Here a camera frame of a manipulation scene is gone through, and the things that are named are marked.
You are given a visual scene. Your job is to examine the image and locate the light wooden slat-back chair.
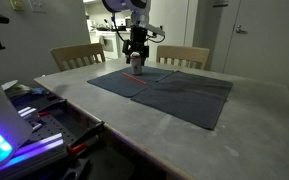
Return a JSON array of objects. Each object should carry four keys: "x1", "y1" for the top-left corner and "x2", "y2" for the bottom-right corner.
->
[
  {"x1": 49, "y1": 42, "x2": 107, "y2": 72},
  {"x1": 155, "y1": 44, "x2": 211, "y2": 70}
]

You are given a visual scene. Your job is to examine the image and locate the black clamp with orange handle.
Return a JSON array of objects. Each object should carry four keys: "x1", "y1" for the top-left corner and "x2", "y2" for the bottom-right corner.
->
[
  {"x1": 66, "y1": 120, "x2": 106, "y2": 158},
  {"x1": 37, "y1": 98, "x2": 68, "y2": 118}
]

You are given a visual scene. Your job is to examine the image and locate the red and silver soda can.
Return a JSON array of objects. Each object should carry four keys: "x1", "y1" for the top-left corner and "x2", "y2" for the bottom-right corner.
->
[{"x1": 130, "y1": 51, "x2": 144, "y2": 76}]

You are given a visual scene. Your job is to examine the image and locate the silver aluminium rail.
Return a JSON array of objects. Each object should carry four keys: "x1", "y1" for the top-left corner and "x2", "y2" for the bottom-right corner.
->
[
  {"x1": 0, "y1": 132, "x2": 67, "y2": 179},
  {"x1": 17, "y1": 105, "x2": 39, "y2": 120}
]

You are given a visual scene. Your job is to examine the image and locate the dark blue cloth mat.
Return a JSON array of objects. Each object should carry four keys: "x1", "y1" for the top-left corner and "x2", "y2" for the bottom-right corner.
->
[
  {"x1": 87, "y1": 66, "x2": 174, "y2": 98},
  {"x1": 130, "y1": 70, "x2": 234, "y2": 131}
]

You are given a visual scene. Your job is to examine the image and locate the white room door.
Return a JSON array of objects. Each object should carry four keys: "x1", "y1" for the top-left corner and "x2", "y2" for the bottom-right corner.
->
[{"x1": 222, "y1": 0, "x2": 289, "y2": 86}]

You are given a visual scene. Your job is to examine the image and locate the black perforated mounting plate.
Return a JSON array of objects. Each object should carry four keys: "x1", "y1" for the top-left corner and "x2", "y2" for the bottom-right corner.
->
[{"x1": 27, "y1": 113, "x2": 97, "y2": 148}]

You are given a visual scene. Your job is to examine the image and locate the white light switch plate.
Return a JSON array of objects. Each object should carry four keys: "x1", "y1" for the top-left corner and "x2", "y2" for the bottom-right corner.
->
[{"x1": 28, "y1": 0, "x2": 48, "y2": 14}]

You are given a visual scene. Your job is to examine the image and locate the white double closet doors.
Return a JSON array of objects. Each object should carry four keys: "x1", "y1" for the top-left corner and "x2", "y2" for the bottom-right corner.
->
[{"x1": 147, "y1": 0, "x2": 190, "y2": 63}]

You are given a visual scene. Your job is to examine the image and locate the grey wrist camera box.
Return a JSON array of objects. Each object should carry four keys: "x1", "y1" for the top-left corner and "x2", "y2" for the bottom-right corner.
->
[{"x1": 146, "y1": 25, "x2": 167, "y2": 39}]

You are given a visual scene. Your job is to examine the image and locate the silver lever door handle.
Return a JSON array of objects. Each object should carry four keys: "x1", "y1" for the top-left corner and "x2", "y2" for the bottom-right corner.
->
[{"x1": 235, "y1": 24, "x2": 249, "y2": 35}]

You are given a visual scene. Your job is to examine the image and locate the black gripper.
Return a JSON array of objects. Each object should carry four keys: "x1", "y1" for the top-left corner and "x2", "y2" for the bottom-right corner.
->
[{"x1": 122, "y1": 25, "x2": 151, "y2": 67}]

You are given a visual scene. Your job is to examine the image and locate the yellowish wall thermostat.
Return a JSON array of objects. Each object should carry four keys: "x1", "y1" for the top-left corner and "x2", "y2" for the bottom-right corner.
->
[{"x1": 10, "y1": 0, "x2": 25, "y2": 11}]

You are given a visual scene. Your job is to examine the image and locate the red drinking straw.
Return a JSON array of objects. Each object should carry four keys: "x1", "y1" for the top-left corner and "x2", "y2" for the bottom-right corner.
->
[{"x1": 121, "y1": 72, "x2": 148, "y2": 86}]

